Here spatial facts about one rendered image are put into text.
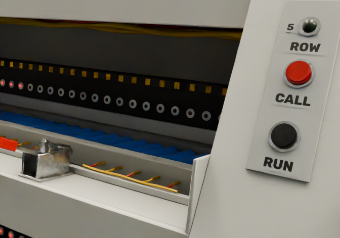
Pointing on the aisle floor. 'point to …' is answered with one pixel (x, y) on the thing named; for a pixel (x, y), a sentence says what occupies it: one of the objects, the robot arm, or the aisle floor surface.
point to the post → (218, 148)
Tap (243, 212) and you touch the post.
